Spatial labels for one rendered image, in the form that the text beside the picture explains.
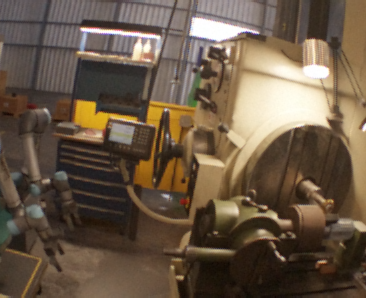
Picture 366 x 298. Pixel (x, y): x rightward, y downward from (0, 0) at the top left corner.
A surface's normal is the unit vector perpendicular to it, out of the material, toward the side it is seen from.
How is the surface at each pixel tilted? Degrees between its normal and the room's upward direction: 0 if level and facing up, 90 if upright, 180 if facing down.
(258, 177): 90
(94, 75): 90
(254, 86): 90
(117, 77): 90
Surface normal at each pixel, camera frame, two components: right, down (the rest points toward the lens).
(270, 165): 0.11, 0.23
